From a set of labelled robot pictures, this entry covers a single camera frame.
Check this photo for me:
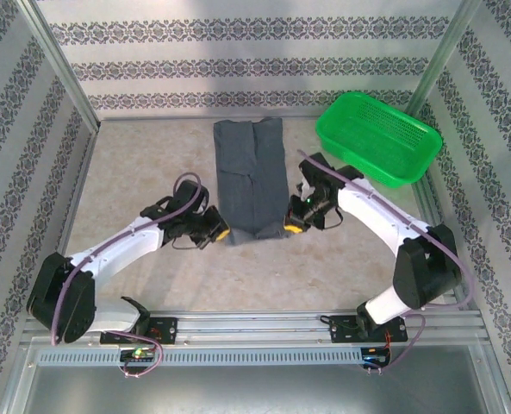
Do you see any grey t-shirt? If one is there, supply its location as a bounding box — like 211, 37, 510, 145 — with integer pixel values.
212, 118, 302, 248

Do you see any green plastic basket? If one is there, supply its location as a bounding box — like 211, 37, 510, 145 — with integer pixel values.
315, 90, 445, 190

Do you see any grey metal sheet panel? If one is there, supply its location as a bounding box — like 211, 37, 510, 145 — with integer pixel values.
4, 344, 504, 414

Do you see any thin black right gripper wire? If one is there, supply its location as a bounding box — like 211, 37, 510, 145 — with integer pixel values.
321, 209, 346, 229

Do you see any aluminium mounting rail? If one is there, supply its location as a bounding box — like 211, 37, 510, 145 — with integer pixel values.
22, 310, 484, 346

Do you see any aluminium side rail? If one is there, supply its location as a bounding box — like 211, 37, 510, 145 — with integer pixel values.
418, 180, 470, 310
39, 129, 97, 314

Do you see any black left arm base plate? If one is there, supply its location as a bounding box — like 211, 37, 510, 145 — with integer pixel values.
99, 317, 178, 346

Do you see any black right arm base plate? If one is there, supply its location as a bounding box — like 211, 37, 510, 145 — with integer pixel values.
327, 312, 410, 345

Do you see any grey slotted cable duct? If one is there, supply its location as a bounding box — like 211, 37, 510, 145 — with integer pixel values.
37, 347, 366, 367

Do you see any aluminium corner post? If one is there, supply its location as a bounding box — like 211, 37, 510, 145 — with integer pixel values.
405, 0, 483, 116
16, 0, 101, 130

